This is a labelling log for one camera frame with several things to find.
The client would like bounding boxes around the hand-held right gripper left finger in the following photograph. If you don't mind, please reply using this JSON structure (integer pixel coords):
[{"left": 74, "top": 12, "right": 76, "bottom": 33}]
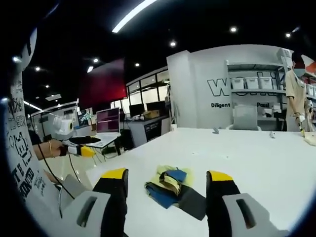
[{"left": 58, "top": 167, "right": 129, "bottom": 237}]

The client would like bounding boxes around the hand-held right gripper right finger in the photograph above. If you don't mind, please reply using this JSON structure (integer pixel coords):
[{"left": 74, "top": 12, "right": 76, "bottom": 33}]
[{"left": 206, "top": 169, "right": 292, "bottom": 237}]

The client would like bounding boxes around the dark grey template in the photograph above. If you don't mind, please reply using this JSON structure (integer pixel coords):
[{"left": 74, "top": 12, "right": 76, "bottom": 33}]
[{"left": 172, "top": 186, "right": 207, "bottom": 221}]

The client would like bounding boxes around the blue yellow tan garment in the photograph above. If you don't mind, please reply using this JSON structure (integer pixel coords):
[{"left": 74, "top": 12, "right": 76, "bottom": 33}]
[{"left": 144, "top": 164, "right": 196, "bottom": 209}]

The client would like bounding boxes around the person's left hand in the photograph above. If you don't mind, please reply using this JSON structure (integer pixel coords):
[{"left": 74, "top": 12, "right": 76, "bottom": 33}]
[{"left": 52, "top": 141, "right": 68, "bottom": 158}]

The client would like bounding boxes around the black oval pad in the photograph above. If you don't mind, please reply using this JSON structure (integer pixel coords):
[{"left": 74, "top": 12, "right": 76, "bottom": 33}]
[{"left": 69, "top": 136, "right": 102, "bottom": 147}]

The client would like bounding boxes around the small white desk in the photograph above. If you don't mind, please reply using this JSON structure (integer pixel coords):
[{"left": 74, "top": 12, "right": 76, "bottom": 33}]
[{"left": 93, "top": 132, "right": 122, "bottom": 162}]

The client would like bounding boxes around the monitor with pink screen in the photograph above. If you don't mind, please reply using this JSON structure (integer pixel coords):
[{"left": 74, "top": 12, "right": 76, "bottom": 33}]
[{"left": 95, "top": 107, "right": 121, "bottom": 134}]

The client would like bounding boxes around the person's white printed shirt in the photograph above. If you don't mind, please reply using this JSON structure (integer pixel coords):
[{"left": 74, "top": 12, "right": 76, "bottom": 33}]
[{"left": 4, "top": 26, "right": 65, "bottom": 220}]

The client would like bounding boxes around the black monitor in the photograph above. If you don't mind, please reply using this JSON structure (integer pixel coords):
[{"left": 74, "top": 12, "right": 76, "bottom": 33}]
[
  {"left": 129, "top": 103, "right": 146, "bottom": 118},
  {"left": 146, "top": 100, "right": 166, "bottom": 112}
]

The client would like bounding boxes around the white mesh chair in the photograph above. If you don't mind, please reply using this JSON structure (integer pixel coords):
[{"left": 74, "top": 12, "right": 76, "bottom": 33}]
[{"left": 228, "top": 104, "right": 263, "bottom": 131}]

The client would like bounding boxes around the light wooden board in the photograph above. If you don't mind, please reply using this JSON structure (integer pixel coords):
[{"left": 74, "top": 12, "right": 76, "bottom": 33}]
[{"left": 304, "top": 131, "right": 316, "bottom": 147}]

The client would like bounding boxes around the grey metal shelf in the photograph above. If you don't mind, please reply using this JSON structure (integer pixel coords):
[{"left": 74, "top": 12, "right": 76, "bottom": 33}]
[{"left": 226, "top": 60, "right": 291, "bottom": 130}]

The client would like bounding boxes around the white storage bin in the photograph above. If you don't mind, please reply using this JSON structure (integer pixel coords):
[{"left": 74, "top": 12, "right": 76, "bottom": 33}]
[
  {"left": 245, "top": 77, "right": 259, "bottom": 89},
  {"left": 258, "top": 76, "right": 275, "bottom": 89},
  {"left": 231, "top": 78, "right": 245, "bottom": 90}
]

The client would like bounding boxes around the long ceiling light strip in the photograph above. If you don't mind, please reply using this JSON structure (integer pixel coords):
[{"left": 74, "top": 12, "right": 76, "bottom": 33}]
[{"left": 111, "top": 0, "right": 158, "bottom": 34}]

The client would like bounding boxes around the black cable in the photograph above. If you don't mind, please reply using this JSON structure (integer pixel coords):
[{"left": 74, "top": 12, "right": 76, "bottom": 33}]
[{"left": 38, "top": 144, "right": 76, "bottom": 200}]

